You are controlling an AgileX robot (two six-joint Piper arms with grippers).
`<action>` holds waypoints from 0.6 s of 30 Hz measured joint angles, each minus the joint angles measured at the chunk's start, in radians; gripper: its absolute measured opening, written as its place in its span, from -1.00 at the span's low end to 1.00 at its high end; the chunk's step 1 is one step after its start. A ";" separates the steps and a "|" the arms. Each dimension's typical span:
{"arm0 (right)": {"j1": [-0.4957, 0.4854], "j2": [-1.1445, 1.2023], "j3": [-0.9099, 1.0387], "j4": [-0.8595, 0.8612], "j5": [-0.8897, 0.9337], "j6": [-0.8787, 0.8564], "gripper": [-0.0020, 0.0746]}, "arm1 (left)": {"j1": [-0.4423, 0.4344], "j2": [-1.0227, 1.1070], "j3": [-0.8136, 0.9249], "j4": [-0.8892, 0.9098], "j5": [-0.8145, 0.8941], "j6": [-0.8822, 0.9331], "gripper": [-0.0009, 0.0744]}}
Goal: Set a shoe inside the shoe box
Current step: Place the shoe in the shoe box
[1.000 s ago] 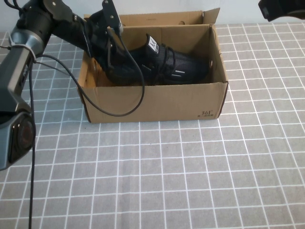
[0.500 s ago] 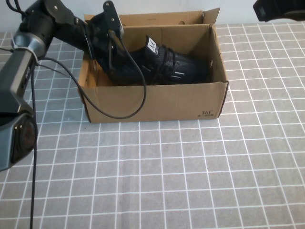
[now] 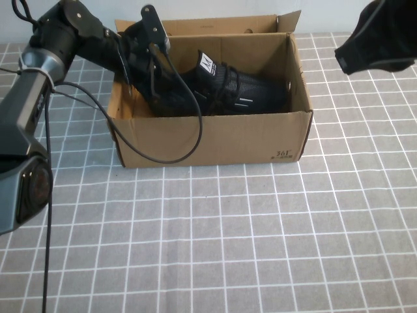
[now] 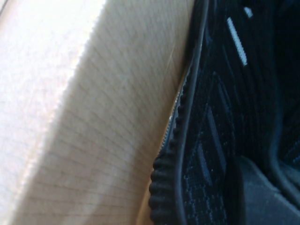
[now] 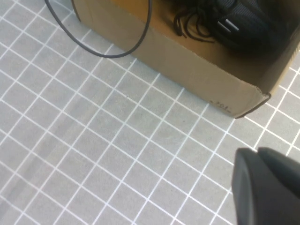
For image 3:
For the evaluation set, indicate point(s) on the brown cardboard shoe box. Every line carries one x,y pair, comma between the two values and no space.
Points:
228,140

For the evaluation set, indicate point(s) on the grey white-grid tablecloth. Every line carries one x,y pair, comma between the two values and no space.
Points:
293,228

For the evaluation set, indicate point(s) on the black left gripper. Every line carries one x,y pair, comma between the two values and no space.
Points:
140,55

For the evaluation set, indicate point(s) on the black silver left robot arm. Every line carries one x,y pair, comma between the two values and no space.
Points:
32,98

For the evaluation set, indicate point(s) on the black mesh sneaker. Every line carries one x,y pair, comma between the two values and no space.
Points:
254,88

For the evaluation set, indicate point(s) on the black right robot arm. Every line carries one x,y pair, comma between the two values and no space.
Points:
384,36

